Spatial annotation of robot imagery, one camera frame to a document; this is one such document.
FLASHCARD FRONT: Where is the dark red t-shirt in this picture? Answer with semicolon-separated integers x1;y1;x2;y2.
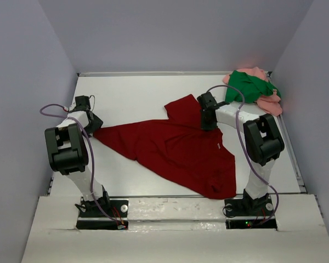
93;94;236;199

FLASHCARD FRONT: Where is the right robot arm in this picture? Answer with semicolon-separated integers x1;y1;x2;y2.
197;92;285;218

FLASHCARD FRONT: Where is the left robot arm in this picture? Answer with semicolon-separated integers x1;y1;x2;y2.
39;95;111;215

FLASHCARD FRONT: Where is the green t-shirt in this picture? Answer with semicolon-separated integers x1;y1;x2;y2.
223;71;281;104

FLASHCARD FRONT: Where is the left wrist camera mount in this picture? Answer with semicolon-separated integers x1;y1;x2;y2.
63;102;79;113

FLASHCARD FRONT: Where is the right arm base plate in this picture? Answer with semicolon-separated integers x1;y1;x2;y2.
222;197;277;230

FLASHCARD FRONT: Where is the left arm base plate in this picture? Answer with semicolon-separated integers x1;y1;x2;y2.
75;198;129;231

